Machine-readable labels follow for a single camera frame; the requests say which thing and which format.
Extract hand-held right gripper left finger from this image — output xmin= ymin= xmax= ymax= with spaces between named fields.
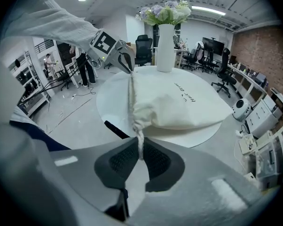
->
xmin=49 ymin=137 xmax=142 ymax=222

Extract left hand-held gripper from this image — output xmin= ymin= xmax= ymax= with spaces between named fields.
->
xmin=88 ymin=29 xmax=135 ymax=74

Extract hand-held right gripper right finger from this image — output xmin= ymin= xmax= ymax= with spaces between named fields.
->
xmin=136 ymin=137 xmax=262 ymax=226

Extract cream canvas tote bag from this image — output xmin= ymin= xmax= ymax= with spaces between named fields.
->
xmin=127 ymin=71 xmax=234 ymax=160

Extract person's left forearm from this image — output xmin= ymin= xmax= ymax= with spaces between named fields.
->
xmin=1 ymin=0 xmax=99 ymax=56

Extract black office chair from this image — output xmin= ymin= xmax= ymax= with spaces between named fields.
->
xmin=54 ymin=69 xmax=71 ymax=91
xmin=134 ymin=34 xmax=154 ymax=67
xmin=211 ymin=48 xmax=237 ymax=98

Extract round white side table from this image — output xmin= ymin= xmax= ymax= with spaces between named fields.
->
xmin=95 ymin=65 xmax=223 ymax=149

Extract white ceramic vase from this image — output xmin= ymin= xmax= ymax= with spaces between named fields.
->
xmin=156 ymin=24 xmax=176 ymax=73

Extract black slim device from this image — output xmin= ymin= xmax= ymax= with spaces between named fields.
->
xmin=104 ymin=120 xmax=130 ymax=140

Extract cluttered white desk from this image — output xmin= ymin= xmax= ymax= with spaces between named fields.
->
xmin=173 ymin=48 xmax=191 ymax=68

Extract small white desk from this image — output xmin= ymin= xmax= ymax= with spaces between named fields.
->
xmin=63 ymin=62 xmax=80 ymax=89

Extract purple and white flower bouquet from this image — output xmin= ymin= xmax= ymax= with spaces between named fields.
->
xmin=135 ymin=0 xmax=192 ymax=26

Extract long thin dark red strip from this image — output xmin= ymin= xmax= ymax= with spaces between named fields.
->
xmin=47 ymin=97 xmax=93 ymax=134

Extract white bin with small items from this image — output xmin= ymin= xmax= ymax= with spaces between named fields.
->
xmin=237 ymin=133 xmax=259 ymax=155

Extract person's legs in dark trousers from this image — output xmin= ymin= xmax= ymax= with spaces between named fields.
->
xmin=9 ymin=120 xmax=71 ymax=152

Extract office chair with pink garment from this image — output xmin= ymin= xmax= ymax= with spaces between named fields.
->
xmin=193 ymin=41 xmax=206 ymax=72

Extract white rack with clear boxes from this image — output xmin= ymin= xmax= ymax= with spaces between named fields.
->
xmin=254 ymin=116 xmax=283 ymax=193

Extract black monitor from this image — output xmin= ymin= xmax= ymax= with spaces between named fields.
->
xmin=202 ymin=37 xmax=225 ymax=56

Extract white round appliance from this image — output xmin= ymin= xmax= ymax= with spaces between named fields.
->
xmin=232 ymin=97 xmax=252 ymax=121

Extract white drawer cabinet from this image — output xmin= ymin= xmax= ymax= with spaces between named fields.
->
xmin=246 ymin=100 xmax=277 ymax=138

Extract white shelving with dark items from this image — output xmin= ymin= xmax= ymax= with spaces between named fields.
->
xmin=11 ymin=50 xmax=50 ymax=117

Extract white printer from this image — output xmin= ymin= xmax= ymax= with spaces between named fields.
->
xmin=270 ymin=87 xmax=283 ymax=113

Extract person's torso in light shirt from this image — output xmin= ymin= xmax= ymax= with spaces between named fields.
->
xmin=0 ymin=39 xmax=39 ymax=150

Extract floor cable with white socket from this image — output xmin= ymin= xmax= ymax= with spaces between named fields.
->
xmin=70 ymin=86 xmax=97 ymax=101

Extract left hand-held gripper black cable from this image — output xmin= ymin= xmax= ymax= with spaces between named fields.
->
xmin=16 ymin=55 xmax=90 ymax=106

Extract long white wall desk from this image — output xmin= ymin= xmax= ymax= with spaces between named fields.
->
xmin=227 ymin=64 xmax=268 ymax=98

